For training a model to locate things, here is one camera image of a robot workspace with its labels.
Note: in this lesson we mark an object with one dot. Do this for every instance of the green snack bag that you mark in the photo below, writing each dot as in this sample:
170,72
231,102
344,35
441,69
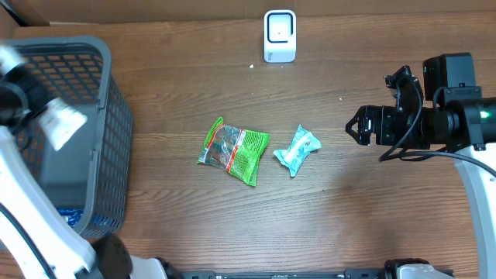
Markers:
236,151

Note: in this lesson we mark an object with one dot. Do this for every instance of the white tube gold cap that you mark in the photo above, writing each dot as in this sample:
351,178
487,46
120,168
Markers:
60,122

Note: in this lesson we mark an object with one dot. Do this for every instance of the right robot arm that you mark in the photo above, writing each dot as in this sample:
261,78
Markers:
442,115

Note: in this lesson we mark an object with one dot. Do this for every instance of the blue snack packet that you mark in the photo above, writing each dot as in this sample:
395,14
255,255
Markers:
71,215

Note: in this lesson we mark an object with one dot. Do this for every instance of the white barcode scanner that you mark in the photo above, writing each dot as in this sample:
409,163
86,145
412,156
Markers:
280,36

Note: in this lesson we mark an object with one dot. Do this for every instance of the grey plastic basket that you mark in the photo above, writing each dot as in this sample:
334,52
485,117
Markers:
91,171

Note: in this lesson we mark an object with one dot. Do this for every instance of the teal tissue packet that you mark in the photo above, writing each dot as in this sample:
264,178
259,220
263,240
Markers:
303,143

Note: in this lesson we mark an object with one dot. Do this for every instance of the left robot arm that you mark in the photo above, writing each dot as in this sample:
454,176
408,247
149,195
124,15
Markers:
38,237

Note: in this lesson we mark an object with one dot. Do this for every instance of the black table edge rail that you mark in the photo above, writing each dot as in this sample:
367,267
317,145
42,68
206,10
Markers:
403,268

